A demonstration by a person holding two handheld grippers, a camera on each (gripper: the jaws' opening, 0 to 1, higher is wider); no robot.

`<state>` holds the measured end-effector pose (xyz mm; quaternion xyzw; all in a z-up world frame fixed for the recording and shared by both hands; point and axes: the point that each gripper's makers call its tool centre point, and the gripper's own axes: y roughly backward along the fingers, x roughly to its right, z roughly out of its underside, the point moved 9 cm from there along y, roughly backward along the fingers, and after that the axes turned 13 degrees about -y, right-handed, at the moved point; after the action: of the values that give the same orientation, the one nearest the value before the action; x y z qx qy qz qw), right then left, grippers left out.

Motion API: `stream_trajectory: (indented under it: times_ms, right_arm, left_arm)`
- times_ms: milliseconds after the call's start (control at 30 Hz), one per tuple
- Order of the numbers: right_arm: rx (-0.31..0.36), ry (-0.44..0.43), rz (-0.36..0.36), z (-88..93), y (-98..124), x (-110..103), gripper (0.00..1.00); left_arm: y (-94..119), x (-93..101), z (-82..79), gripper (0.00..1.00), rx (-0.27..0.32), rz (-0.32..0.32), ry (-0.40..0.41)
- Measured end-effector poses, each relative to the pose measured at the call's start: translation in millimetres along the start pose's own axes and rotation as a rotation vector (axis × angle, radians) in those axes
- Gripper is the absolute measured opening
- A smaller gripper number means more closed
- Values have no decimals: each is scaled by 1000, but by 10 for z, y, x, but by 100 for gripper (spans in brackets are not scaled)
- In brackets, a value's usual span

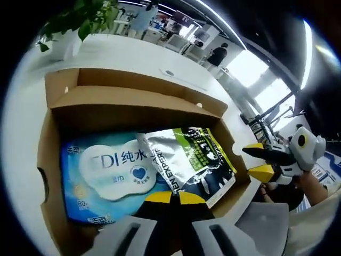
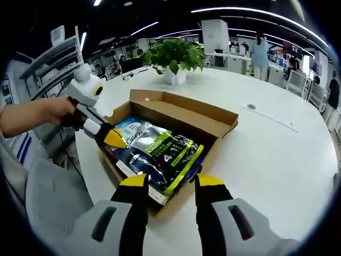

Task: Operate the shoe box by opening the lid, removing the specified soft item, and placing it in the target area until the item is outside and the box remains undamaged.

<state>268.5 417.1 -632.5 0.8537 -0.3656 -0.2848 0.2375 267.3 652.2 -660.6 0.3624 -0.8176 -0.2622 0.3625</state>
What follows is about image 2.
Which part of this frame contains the grey metal shelf rack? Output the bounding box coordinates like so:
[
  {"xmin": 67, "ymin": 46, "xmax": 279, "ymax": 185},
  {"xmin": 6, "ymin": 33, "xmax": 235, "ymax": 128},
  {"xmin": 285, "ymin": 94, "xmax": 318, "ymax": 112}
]
[{"xmin": 18, "ymin": 25, "xmax": 86, "ymax": 102}]

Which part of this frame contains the white printed carton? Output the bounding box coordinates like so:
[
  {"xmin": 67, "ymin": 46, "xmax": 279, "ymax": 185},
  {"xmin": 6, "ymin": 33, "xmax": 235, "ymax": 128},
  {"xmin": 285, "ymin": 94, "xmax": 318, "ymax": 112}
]
[{"xmin": 148, "ymin": 183, "xmax": 172, "ymax": 206}]

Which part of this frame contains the dark green-striped packet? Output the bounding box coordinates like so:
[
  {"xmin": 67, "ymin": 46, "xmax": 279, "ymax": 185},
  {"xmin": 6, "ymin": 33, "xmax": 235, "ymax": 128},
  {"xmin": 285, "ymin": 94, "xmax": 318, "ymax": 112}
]
[{"xmin": 113, "ymin": 116, "xmax": 205, "ymax": 195}]

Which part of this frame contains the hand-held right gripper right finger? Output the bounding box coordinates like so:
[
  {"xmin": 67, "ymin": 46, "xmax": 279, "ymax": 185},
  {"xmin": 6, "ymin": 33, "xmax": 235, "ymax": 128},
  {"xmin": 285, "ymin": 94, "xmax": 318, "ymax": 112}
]
[{"xmin": 194, "ymin": 172, "xmax": 302, "ymax": 256}]

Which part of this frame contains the white table socket strip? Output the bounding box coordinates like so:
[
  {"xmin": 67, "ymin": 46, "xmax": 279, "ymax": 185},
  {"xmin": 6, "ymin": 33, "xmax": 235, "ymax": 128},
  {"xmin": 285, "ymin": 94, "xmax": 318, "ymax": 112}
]
[{"xmin": 241, "ymin": 102, "xmax": 298, "ymax": 133}]

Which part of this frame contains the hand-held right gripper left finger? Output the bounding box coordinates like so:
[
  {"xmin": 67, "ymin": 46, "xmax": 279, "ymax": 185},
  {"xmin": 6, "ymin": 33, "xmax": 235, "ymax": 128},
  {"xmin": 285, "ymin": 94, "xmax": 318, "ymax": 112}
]
[{"xmin": 62, "ymin": 173, "xmax": 149, "ymax": 256}]

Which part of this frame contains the grey mesh office chair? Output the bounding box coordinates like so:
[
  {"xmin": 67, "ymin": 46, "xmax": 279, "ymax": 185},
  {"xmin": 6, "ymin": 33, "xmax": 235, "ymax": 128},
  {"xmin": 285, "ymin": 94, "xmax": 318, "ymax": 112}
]
[{"xmin": 25, "ymin": 156, "xmax": 94, "ymax": 242}]

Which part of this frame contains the person's left hand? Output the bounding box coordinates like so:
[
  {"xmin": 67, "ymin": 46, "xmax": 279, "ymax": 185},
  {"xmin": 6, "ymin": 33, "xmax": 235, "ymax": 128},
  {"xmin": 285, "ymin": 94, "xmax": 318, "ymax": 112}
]
[{"xmin": 45, "ymin": 97, "xmax": 77, "ymax": 125}]

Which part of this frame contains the long curved ceiling light strip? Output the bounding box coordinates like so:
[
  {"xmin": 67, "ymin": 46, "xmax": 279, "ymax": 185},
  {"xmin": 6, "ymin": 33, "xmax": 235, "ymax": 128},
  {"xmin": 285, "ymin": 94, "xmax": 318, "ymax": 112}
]
[{"xmin": 190, "ymin": 6, "xmax": 329, "ymax": 47}]

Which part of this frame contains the brown cardboard shoe box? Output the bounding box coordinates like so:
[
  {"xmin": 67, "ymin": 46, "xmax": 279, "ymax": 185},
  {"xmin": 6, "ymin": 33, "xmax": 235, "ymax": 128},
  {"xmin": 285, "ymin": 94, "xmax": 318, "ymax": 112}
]
[{"xmin": 97, "ymin": 89, "xmax": 239, "ymax": 219}]

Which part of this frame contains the white office chair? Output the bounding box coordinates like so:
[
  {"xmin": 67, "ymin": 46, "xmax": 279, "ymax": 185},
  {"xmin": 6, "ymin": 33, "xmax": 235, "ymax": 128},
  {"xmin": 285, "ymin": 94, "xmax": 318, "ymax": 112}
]
[
  {"xmin": 286, "ymin": 69, "xmax": 310, "ymax": 97},
  {"xmin": 307, "ymin": 81, "xmax": 327, "ymax": 107}
]

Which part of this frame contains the green plant in white pot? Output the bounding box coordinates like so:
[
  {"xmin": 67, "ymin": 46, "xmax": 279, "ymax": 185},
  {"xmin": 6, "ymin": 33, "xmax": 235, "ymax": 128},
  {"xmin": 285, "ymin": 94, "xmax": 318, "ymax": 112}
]
[{"xmin": 139, "ymin": 37, "xmax": 206, "ymax": 85}]

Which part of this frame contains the small desk gadget with rod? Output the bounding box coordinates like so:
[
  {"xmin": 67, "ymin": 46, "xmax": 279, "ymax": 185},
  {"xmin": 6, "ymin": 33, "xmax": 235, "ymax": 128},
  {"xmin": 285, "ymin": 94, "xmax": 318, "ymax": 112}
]
[{"xmin": 121, "ymin": 68, "xmax": 150, "ymax": 81}]

